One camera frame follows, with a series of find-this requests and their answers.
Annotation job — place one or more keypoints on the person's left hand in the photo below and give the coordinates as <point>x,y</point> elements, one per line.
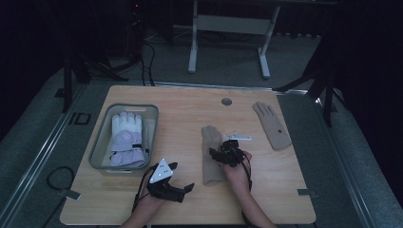
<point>151,202</point>

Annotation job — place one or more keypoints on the grey plastic basket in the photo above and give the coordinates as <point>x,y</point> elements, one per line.
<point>100,142</point>

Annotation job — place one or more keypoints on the lilac white ski glove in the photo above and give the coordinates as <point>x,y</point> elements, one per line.
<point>126,142</point>

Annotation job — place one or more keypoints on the person's right hand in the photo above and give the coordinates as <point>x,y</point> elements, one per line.
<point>236,177</point>

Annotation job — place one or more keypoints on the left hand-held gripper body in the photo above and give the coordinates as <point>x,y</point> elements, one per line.
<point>164,186</point>

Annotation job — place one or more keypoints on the beige glove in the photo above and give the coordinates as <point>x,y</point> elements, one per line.
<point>211,171</point>
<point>274,129</point>

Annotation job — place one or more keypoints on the round table grommet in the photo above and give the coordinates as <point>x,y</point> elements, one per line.
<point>226,101</point>

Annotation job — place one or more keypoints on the grey tape piece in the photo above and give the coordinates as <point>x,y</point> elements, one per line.
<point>70,194</point>
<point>307,192</point>

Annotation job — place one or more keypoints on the grey metal desk frame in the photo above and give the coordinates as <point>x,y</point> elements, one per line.
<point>233,24</point>

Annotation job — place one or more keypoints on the black tripod stand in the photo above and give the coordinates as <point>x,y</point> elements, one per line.
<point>328,91</point>
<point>67,82</point>

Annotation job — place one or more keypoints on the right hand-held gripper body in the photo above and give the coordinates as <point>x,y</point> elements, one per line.
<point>233,156</point>

